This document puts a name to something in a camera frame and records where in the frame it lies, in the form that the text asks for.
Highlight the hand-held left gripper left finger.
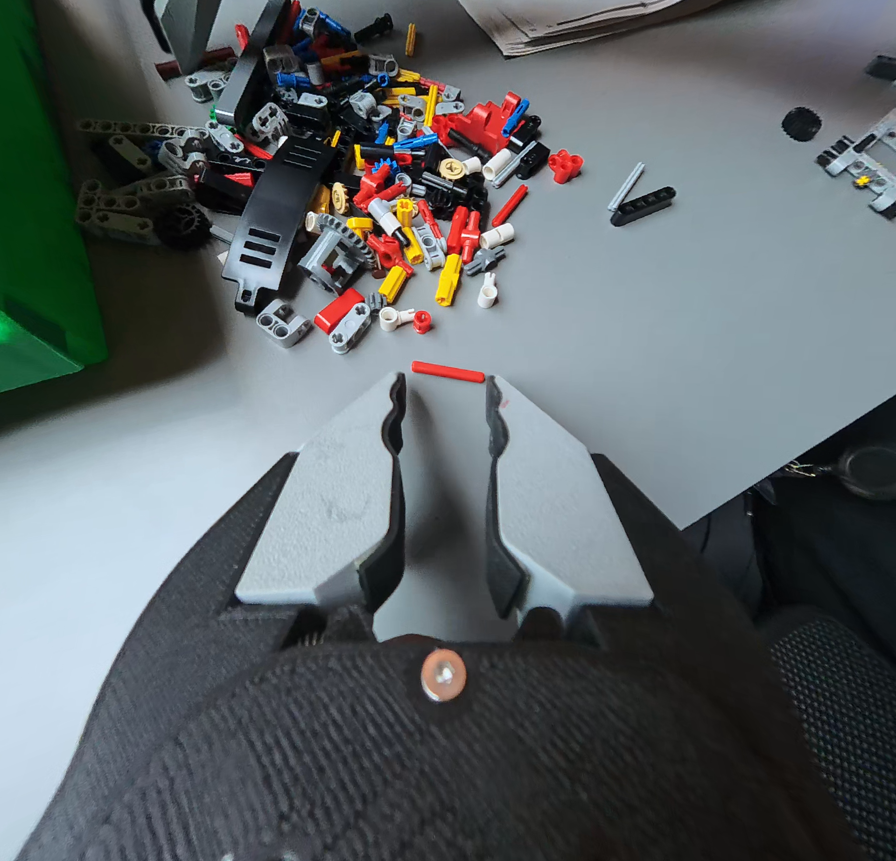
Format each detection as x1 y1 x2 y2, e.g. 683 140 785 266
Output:
234 372 408 613

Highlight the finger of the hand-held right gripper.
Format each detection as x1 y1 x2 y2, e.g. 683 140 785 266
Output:
133 0 291 75

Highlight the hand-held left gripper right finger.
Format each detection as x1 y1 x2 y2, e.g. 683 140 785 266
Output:
485 374 655 620

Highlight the red lego axle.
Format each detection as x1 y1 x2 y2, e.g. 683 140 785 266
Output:
411 361 486 384

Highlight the pile of mixed lego pieces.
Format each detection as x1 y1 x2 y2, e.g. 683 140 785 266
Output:
73 0 585 354

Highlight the long grey lego axle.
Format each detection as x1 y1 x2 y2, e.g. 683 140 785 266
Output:
608 162 646 212

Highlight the black lego beam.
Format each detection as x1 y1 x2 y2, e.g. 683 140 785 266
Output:
609 186 677 228

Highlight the green plastic bin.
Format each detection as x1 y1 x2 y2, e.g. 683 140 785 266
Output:
0 0 109 394

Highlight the black round device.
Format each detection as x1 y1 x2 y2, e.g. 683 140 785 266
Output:
836 444 896 501

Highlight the black mesh office chair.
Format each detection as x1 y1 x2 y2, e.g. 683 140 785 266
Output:
752 612 896 861

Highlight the grey lego frame assembly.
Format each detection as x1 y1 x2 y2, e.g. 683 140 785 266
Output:
815 108 896 219

